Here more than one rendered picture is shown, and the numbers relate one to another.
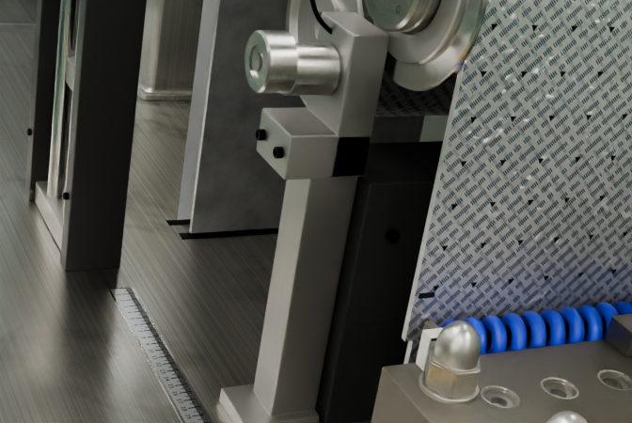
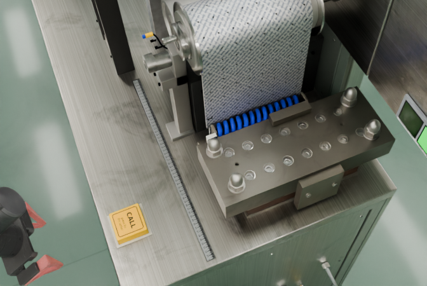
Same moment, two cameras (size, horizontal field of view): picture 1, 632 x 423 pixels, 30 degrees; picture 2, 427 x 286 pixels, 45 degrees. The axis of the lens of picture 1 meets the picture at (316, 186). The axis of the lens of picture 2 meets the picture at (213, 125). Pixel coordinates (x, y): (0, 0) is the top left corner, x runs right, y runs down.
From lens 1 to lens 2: 61 cm
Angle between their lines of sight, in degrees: 34
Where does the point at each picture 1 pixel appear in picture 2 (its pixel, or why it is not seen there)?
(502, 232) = (229, 100)
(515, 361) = (237, 135)
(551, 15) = (227, 54)
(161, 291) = (148, 79)
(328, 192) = (178, 87)
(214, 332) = (165, 95)
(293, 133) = (161, 80)
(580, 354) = (258, 128)
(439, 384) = (210, 154)
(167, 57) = not seen: outside the picture
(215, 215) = not seen: hidden behind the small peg
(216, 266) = not seen: hidden behind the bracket
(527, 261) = (241, 102)
